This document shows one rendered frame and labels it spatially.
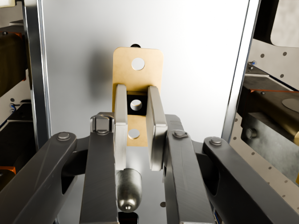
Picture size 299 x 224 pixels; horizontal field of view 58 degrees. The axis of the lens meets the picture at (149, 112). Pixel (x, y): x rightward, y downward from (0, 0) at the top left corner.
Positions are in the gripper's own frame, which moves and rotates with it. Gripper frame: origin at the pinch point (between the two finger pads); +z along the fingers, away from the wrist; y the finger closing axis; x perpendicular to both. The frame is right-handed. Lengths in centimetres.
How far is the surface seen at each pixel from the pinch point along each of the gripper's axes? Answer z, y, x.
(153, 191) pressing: 10.5, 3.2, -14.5
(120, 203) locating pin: 6.0, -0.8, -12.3
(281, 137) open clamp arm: 6.4, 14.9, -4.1
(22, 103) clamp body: 39.1, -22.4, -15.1
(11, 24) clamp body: 29.5, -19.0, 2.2
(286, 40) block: 12.6, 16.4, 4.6
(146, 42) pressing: 10.6, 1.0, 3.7
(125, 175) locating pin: 9.2, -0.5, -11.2
